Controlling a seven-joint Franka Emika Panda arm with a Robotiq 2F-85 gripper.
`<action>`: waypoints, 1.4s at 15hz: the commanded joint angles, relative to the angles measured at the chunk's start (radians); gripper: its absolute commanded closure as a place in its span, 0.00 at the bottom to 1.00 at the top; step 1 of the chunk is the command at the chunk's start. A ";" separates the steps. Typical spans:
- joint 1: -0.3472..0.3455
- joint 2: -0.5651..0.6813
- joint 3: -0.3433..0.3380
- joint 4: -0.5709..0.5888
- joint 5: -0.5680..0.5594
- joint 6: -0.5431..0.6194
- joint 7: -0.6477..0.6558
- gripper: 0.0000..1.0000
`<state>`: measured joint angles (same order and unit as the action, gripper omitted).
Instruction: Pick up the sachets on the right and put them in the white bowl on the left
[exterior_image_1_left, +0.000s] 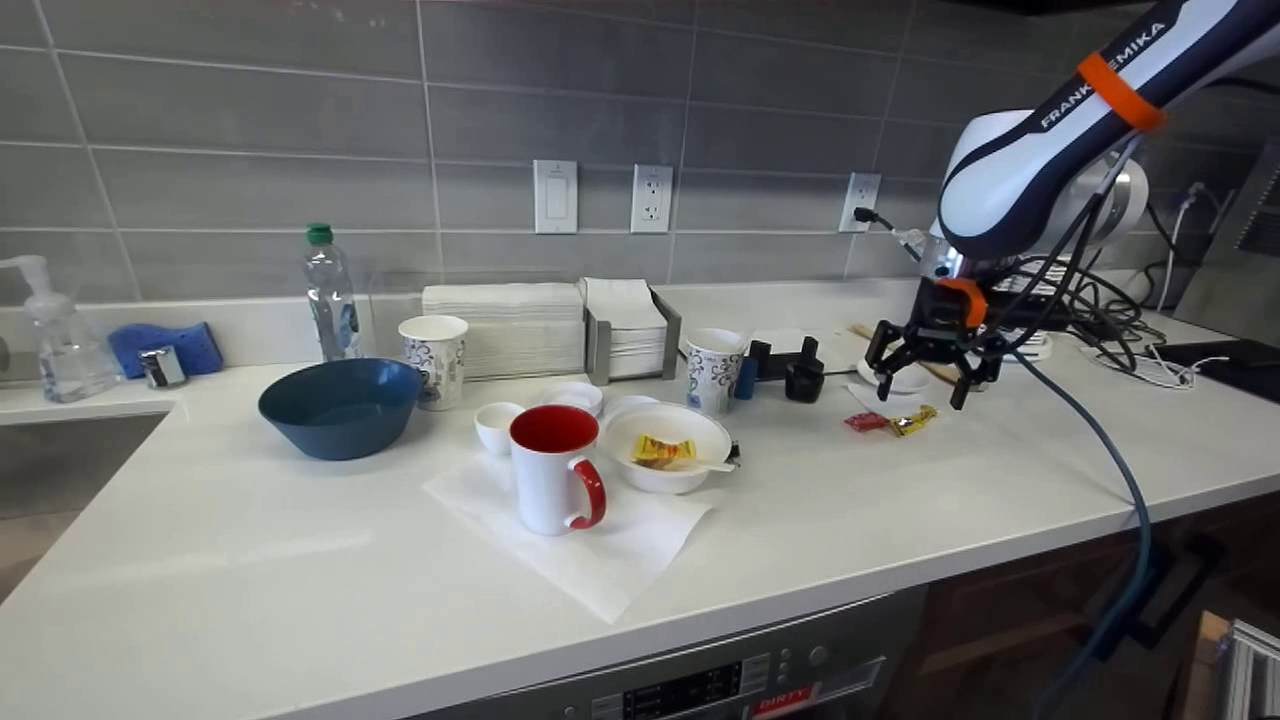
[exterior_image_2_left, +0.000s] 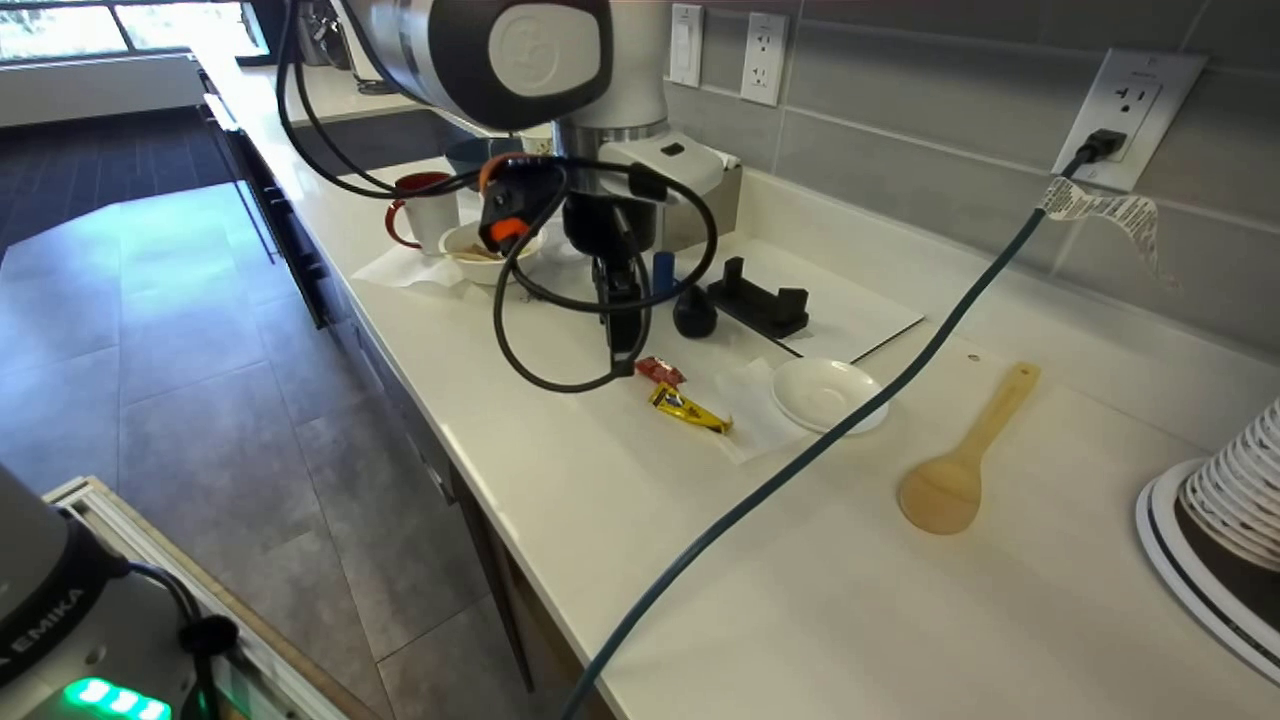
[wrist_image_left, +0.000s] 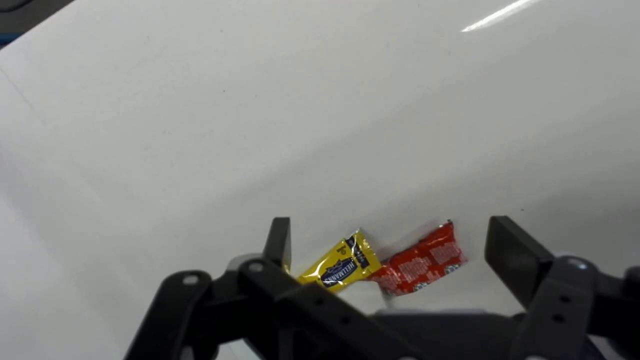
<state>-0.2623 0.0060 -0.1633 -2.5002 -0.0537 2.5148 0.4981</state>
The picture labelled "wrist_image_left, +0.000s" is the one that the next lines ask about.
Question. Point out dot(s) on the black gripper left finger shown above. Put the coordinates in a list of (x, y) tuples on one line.
[(267, 313)]

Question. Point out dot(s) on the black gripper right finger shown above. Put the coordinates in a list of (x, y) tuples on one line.
[(560, 300)]

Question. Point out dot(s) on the long yellow sachet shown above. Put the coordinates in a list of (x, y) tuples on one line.
[(341, 267)]

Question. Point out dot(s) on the red sachet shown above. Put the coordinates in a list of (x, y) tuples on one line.
[(421, 262)]

